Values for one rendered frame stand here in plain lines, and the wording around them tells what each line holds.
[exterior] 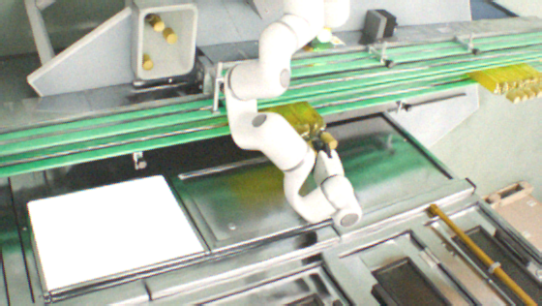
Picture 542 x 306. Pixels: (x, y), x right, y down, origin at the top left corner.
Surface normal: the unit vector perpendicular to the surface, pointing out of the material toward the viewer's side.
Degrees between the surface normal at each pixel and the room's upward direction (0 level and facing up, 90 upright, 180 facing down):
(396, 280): 90
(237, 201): 90
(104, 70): 0
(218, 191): 90
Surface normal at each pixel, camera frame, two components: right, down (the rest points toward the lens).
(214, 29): 0.48, 0.54
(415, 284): 0.15, -0.83
